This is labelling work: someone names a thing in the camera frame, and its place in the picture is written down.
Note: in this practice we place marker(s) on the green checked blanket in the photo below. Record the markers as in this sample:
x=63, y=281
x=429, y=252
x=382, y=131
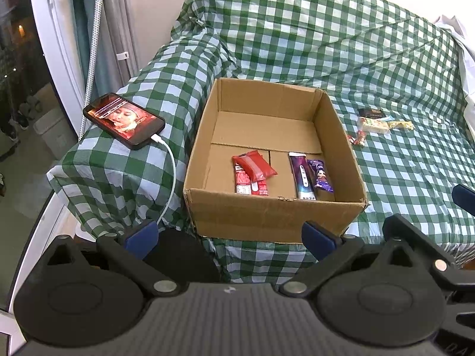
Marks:
x=297, y=37

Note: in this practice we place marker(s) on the small purple snack packet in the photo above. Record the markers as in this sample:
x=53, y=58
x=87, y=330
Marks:
x=321, y=178

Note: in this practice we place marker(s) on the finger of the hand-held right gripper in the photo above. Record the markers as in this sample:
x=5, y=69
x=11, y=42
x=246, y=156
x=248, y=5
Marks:
x=426, y=244
x=464, y=198

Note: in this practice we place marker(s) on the white cloth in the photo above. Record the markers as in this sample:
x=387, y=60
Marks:
x=462, y=44

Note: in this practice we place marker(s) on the white bin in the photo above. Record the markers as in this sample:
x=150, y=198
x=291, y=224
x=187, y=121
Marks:
x=55, y=131

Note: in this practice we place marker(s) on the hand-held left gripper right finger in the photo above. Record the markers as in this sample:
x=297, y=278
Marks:
x=317, y=239

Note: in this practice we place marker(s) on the black smartphone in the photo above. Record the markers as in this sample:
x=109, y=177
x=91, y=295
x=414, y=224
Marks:
x=122, y=120

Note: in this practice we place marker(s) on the red snack pouch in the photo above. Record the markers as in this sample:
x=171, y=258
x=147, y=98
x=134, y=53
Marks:
x=256, y=165

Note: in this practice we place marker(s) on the long red snack packet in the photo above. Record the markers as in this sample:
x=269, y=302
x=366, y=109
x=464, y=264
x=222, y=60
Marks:
x=245, y=185

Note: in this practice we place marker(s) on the dark shoe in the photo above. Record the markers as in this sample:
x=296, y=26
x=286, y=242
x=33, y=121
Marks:
x=11, y=128

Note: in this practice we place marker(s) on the yellow snack packet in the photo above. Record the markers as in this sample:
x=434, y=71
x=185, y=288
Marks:
x=400, y=125

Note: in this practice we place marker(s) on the black snack packet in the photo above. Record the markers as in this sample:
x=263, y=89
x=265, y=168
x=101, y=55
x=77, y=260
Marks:
x=371, y=113

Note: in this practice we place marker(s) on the white curtain clip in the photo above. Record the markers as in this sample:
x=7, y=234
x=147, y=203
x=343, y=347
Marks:
x=123, y=55

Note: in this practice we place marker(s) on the cardboard box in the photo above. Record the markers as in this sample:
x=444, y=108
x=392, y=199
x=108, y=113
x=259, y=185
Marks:
x=271, y=215

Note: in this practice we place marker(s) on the grey curtain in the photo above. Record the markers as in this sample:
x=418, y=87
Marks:
x=111, y=15

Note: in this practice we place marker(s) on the small red candy packet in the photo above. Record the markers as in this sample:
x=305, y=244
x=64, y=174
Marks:
x=358, y=139

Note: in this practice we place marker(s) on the grey slipper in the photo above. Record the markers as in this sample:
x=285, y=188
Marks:
x=30, y=105

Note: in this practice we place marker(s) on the long purple snack packet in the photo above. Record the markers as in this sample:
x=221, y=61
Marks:
x=302, y=176

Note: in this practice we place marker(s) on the white green peanut packet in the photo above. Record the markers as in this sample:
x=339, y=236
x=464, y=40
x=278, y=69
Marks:
x=373, y=125

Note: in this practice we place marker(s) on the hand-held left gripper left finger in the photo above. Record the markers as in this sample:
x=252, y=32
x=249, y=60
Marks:
x=143, y=239

